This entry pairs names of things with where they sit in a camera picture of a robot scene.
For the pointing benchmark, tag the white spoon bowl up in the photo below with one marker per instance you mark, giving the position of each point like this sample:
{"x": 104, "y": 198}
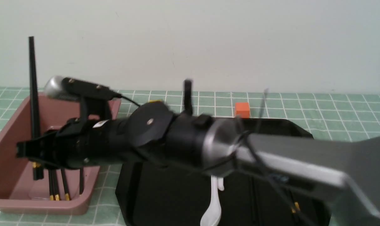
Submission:
{"x": 220, "y": 183}

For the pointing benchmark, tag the pink plastic bin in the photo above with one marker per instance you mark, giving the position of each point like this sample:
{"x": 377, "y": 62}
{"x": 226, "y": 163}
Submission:
{"x": 19, "y": 193}

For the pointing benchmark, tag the orange cube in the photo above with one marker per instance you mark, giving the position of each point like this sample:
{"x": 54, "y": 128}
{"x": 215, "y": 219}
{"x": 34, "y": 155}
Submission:
{"x": 242, "y": 110}

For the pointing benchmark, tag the plain black chopstick in bin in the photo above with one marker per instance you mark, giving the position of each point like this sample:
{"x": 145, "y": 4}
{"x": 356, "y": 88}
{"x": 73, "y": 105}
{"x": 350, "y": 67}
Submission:
{"x": 81, "y": 181}

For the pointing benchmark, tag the plain black chopstick on tray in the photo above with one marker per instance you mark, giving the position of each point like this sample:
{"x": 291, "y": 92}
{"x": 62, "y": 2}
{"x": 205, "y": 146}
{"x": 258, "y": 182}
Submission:
{"x": 254, "y": 195}

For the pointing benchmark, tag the black gold chopstick in bin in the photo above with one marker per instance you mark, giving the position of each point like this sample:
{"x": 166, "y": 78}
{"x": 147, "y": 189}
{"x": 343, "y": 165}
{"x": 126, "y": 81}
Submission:
{"x": 55, "y": 186}
{"x": 50, "y": 186}
{"x": 65, "y": 184}

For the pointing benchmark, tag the black gold chopstick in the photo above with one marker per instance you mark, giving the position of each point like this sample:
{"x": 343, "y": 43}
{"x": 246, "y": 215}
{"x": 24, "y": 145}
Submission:
{"x": 34, "y": 106}
{"x": 295, "y": 217}
{"x": 65, "y": 184}
{"x": 50, "y": 186}
{"x": 55, "y": 186}
{"x": 291, "y": 201}

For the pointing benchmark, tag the white spoon bottom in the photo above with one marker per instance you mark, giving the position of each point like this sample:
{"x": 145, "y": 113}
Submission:
{"x": 212, "y": 215}

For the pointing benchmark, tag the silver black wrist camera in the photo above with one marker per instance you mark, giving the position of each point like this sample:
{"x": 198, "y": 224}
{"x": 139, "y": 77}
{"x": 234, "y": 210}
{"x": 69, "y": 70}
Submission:
{"x": 72, "y": 89}

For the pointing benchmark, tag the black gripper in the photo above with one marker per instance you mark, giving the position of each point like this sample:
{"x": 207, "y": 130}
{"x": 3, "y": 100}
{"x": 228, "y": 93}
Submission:
{"x": 103, "y": 143}

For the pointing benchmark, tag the black plastic tray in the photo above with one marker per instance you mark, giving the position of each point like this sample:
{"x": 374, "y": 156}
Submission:
{"x": 151, "y": 196}

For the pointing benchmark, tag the yellow cube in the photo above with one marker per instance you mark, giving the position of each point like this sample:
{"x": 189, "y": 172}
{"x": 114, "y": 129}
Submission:
{"x": 158, "y": 100}

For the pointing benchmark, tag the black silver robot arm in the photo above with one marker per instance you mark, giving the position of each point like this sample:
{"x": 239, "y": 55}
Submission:
{"x": 345, "y": 176}

